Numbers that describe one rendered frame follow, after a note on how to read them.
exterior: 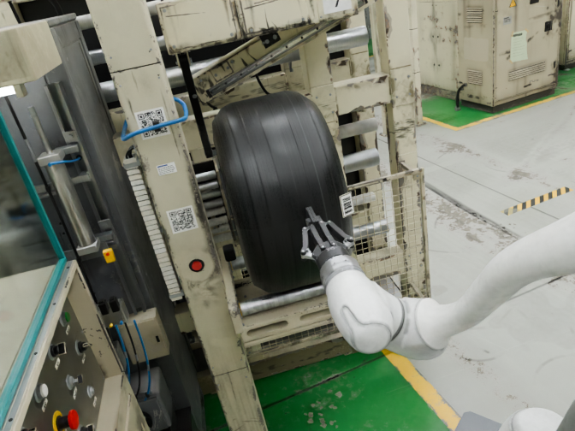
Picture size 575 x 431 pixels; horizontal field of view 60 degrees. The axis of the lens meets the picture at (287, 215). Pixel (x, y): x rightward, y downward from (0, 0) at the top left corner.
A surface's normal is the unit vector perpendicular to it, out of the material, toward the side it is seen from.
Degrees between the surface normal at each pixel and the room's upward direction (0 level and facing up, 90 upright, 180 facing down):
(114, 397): 0
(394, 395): 0
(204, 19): 90
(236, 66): 90
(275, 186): 64
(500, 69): 90
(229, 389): 90
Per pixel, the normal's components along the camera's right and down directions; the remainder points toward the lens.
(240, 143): -0.28, -0.40
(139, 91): 0.21, 0.41
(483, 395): -0.18, -0.88
